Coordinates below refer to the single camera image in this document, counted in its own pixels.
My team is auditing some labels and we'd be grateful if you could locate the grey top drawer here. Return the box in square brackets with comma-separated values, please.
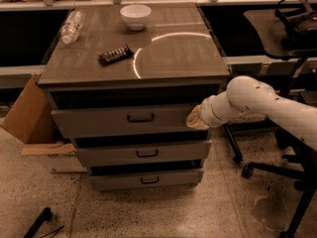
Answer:
[52, 103, 194, 138]

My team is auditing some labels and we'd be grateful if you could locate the clear plastic water bottle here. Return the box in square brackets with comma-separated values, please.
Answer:
[60, 10, 83, 45]

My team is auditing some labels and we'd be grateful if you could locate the grey bottom drawer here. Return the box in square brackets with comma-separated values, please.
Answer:
[89, 169, 204, 191]

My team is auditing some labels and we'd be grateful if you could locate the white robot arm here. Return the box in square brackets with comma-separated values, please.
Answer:
[186, 76, 317, 151]

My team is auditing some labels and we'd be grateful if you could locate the dark snack bar wrapper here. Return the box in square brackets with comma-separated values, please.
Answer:
[97, 45, 134, 65]

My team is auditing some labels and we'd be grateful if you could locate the grey drawer cabinet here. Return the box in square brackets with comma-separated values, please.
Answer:
[39, 3, 230, 177]

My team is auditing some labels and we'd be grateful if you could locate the black headset on chair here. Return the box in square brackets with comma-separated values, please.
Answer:
[274, 0, 317, 50]

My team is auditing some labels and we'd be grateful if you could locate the brown cardboard box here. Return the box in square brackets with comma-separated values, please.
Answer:
[1, 74, 86, 174]

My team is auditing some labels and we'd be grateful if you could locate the white bowl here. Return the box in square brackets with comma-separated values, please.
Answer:
[120, 4, 152, 31]

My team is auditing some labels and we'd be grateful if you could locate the grey drawer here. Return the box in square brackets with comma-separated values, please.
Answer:
[75, 140, 211, 168]
[52, 103, 194, 138]
[89, 169, 204, 191]

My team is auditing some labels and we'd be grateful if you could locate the black office chair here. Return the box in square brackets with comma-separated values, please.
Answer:
[221, 8, 317, 238]

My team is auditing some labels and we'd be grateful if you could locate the grey middle drawer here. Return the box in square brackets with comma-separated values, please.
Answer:
[75, 140, 211, 168]

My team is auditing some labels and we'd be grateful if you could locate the black tool on floor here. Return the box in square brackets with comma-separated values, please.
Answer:
[23, 207, 63, 238]

